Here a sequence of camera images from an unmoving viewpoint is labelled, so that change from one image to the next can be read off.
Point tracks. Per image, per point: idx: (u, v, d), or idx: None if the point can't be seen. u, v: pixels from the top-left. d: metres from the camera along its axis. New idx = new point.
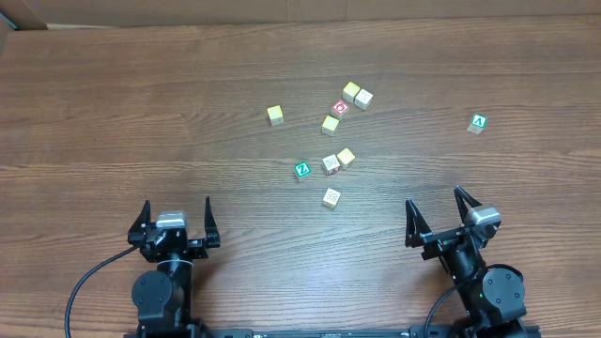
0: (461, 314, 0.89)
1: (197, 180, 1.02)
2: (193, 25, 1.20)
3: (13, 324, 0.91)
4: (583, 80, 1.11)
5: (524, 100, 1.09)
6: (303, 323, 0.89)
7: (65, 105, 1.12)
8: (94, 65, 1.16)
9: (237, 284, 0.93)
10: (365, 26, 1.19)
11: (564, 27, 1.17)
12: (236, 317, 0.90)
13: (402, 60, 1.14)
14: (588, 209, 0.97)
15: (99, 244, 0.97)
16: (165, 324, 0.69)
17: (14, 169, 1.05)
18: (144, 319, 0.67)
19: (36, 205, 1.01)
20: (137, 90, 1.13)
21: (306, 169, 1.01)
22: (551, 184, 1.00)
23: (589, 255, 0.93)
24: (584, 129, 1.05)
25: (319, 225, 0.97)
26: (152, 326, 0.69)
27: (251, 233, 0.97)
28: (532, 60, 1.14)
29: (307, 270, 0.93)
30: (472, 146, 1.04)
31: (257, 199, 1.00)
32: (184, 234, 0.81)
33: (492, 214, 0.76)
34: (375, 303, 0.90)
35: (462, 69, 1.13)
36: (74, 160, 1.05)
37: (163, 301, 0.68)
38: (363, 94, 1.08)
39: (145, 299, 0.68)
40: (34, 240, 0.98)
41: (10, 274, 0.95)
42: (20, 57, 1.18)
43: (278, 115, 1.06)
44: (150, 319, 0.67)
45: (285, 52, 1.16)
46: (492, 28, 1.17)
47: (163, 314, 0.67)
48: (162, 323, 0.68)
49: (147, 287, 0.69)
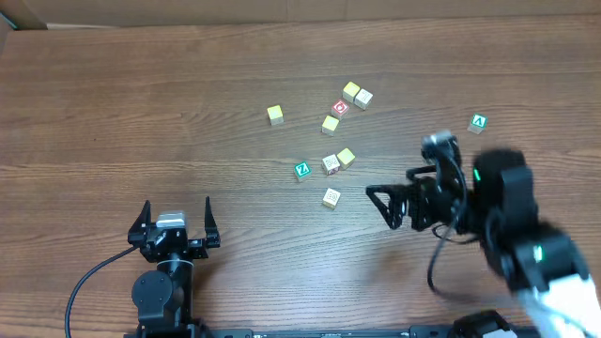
0: (461, 314, 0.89)
1: (197, 180, 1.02)
2: (193, 24, 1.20)
3: (13, 324, 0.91)
4: (583, 80, 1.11)
5: (524, 100, 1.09)
6: (303, 323, 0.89)
7: (65, 105, 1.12)
8: (95, 65, 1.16)
9: (237, 284, 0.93)
10: (365, 26, 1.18)
11: (565, 27, 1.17)
12: (236, 317, 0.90)
13: (402, 60, 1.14)
14: (588, 209, 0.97)
15: (99, 244, 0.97)
16: (166, 323, 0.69)
17: (14, 169, 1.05)
18: (144, 320, 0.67)
19: (36, 205, 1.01)
20: (137, 89, 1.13)
21: (306, 169, 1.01)
22: (551, 184, 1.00)
23: (590, 255, 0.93)
24: (584, 129, 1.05)
25: (319, 225, 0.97)
26: (152, 325, 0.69)
27: (251, 233, 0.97)
28: (532, 60, 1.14)
29: (307, 269, 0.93)
30: (472, 146, 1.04)
31: (256, 199, 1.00)
32: (184, 234, 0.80)
33: (443, 133, 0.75)
34: (375, 303, 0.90)
35: (462, 69, 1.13)
36: (75, 159, 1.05)
37: (163, 300, 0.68)
38: (363, 93, 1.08)
39: (145, 299, 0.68)
40: (34, 240, 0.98)
41: (11, 274, 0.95)
42: (20, 56, 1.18)
43: (277, 115, 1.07)
44: (150, 319, 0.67)
45: (285, 52, 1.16)
46: (492, 28, 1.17)
47: (163, 314, 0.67)
48: (163, 322, 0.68)
49: (147, 287, 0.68)
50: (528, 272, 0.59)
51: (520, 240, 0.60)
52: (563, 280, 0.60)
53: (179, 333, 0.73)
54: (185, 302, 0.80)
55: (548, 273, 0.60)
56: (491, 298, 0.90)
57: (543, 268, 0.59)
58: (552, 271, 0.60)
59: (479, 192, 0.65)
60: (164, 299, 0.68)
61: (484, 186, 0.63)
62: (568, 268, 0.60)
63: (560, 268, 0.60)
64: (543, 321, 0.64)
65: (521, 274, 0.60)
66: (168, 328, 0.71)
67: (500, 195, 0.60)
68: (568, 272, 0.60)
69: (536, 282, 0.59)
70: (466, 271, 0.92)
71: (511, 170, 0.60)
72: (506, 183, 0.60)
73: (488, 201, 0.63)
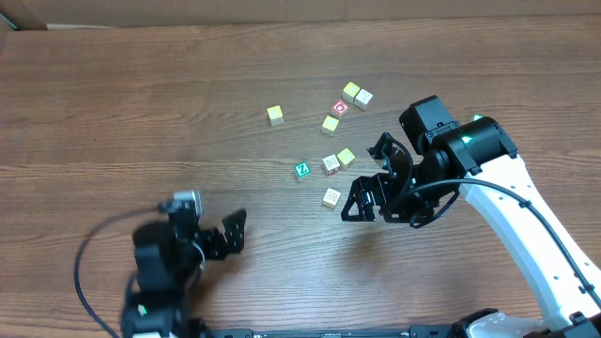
0: (462, 314, 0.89)
1: (197, 180, 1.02)
2: (193, 25, 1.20)
3: (13, 324, 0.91)
4: (583, 80, 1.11)
5: (524, 100, 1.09)
6: (303, 323, 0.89)
7: (65, 105, 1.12)
8: (95, 65, 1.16)
9: (237, 284, 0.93)
10: (365, 26, 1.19)
11: (564, 27, 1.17)
12: (236, 318, 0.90)
13: (402, 60, 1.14)
14: (588, 209, 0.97)
15: (99, 244, 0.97)
16: (162, 265, 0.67)
17: (14, 169, 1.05)
18: (138, 255, 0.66)
19: (36, 205, 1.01)
20: (137, 89, 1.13)
21: (306, 169, 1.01)
22: (551, 184, 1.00)
23: (590, 255, 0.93)
24: (584, 129, 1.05)
25: (319, 226, 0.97)
26: (147, 262, 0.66)
27: (251, 233, 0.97)
28: (531, 60, 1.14)
29: (307, 270, 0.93)
30: None
31: (257, 199, 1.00)
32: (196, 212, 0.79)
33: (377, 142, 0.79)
34: (376, 303, 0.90)
35: (462, 69, 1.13)
36: (74, 159, 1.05)
37: (160, 239, 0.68)
38: (363, 94, 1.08)
39: (144, 237, 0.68)
40: (34, 240, 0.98)
41: (11, 274, 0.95)
42: (20, 57, 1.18)
43: (278, 115, 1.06)
44: (145, 254, 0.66)
45: (285, 52, 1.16)
46: (492, 28, 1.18)
47: (158, 247, 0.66)
48: (157, 261, 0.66)
49: (146, 232, 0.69)
50: (457, 154, 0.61)
51: (445, 136, 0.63)
52: (491, 161, 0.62)
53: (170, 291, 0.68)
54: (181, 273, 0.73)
55: (477, 158, 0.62)
56: (491, 298, 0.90)
57: (470, 149, 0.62)
58: (480, 157, 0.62)
59: (412, 137, 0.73)
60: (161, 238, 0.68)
61: (408, 128, 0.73)
62: (494, 151, 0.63)
63: (486, 149, 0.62)
64: (491, 209, 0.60)
65: (454, 162, 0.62)
66: (162, 274, 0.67)
67: (418, 119, 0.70)
68: (496, 154, 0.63)
69: (466, 161, 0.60)
70: (466, 272, 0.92)
71: (419, 100, 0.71)
72: (418, 107, 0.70)
73: (416, 133, 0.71)
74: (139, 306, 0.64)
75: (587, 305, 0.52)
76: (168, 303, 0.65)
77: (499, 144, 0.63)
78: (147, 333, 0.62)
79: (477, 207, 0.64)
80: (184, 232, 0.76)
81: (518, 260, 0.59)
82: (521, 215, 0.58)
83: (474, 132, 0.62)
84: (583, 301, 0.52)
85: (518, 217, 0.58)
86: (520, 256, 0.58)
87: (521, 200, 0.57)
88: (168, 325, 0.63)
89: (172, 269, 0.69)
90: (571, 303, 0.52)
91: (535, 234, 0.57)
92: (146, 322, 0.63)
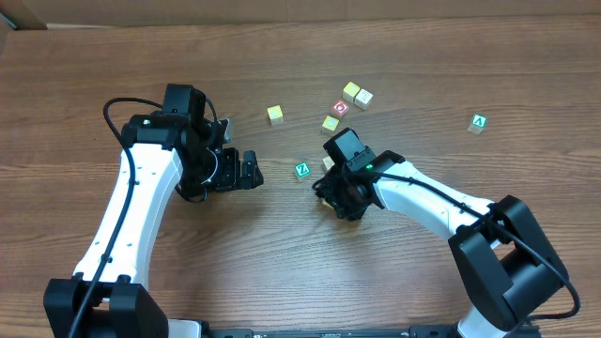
0: (461, 315, 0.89)
1: None
2: (193, 24, 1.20)
3: (13, 324, 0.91)
4: (583, 80, 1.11)
5: (524, 100, 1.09)
6: (303, 323, 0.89)
7: (65, 104, 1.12)
8: (94, 65, 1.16)
9: (237, 284, 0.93)
10: (365, 26, 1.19)
11: (564, 27, 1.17)
12: (235, 318, 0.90)
13: (402, 60, 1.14)
14: (588, 209, 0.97)
15: None
16: (190, 102, 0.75)
17: (14, 169, 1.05)
18: (171, 87, 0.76)
19: (36, 205, 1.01)
20: (137, 90, 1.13)
21: (306, 169, 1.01)
22: (551, 184, 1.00)
23: (590, 254, 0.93)
24: (584, 129, 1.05)
25: (318, 226, 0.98)
26: (175, 99, 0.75)
27: (251, 234, 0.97)
28: (531, 60, 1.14)
29: (307, 270, 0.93)
30: (472, 146, 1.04)
31: (257, 199, 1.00)
32: (227, 135, 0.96)
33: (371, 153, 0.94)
34: (375, 303, 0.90)
35: (462, 69, 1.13)
36: (74, 160, 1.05)
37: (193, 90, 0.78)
38: (363, 93, 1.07)
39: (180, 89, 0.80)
40: (34, 240, 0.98)
41: (11, 274, 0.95)
42: (19, 56, 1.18)
43: (277, 115, 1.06)
44: (177, 89, 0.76)
45: (285, 52, 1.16)
46: (492, 28, 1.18)
47: (191, 89, 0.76)
48: (182, 96, 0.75)
49: None
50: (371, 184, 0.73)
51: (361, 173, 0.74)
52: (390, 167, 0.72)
53: (172, 119, 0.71)
54: (201, 156, 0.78)
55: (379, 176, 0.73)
56: None
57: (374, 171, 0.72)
58: None
59: (337, 163, 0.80)
60: (197, 93, 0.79)
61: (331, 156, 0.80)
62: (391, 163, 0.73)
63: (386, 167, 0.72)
64: (392, 196, 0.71)
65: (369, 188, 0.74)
66: (184, 113, 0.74)
67: (337, 151, 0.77)
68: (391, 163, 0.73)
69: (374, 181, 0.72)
70: None
71: (337, 134, 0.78)
72: (335, 142, 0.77)
73: (340, 163, 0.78)
74: (145, 120, 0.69)
75: (467, 219, 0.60)
76: (173, 124, 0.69)
77: (392, 158, 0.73)
78: (147, 144, 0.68)
79: (393, 206, 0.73)
80: (197, 103, 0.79)
81: (427, 224, 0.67)
82: (409, 188, 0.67)
83: (377, 162, 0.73)
84: (463, 218, 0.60)
85: (409, 190, 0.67)
86: (425, 220, 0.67)
87: (406, 179, 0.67)
88: (170, 141, 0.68)
89: (194, 118, 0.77)
90: (454, 223, 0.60)
91: (422, 193, 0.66)
92: (149, 132, 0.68)
